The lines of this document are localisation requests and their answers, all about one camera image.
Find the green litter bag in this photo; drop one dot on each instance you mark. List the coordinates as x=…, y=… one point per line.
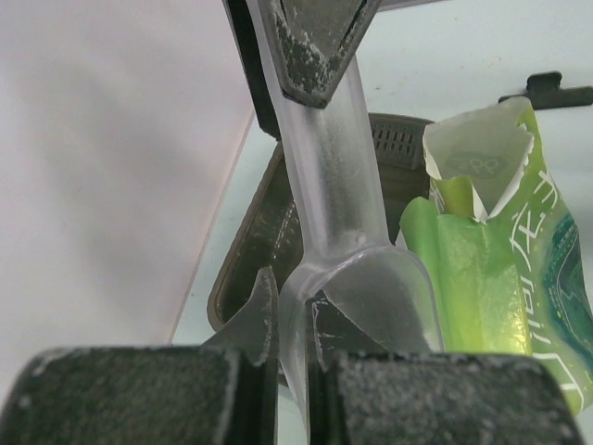
x=501, y=247

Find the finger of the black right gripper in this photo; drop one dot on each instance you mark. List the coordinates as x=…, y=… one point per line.
x=312, y=44
x=246, y=41

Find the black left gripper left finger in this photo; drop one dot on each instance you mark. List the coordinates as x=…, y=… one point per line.
x=223, y=391

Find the black bag clip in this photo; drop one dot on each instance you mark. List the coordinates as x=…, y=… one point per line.
x=544, y=92

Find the clear plastic scoop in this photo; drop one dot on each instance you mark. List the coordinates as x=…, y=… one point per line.
x=332, y=169

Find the dark grey litter box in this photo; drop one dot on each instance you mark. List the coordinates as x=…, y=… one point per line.
x=270, y=233

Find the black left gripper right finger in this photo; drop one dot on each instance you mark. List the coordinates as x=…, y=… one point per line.
x=360, y=393

